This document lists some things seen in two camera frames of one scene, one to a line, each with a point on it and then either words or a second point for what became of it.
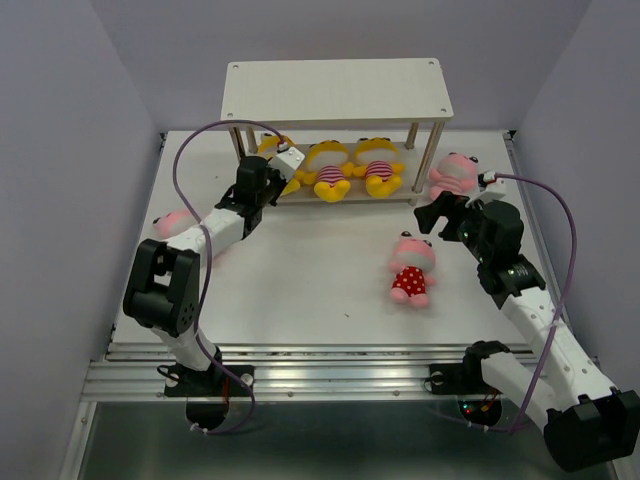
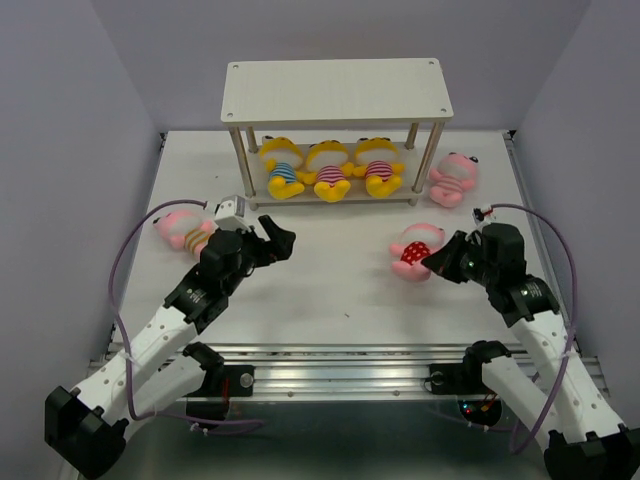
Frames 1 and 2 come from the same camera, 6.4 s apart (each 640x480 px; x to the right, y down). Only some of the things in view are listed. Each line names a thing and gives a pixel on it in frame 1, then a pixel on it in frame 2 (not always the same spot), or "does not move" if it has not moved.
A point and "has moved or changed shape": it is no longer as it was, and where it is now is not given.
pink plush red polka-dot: [413, 259] has moved or changed shape
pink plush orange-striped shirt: [174, 222] does not move
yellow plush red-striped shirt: [376, 160] does not move
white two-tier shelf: [365, 91] does not move
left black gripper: [274, 173] → [280, 242]
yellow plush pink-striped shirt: [327, 169] does not move
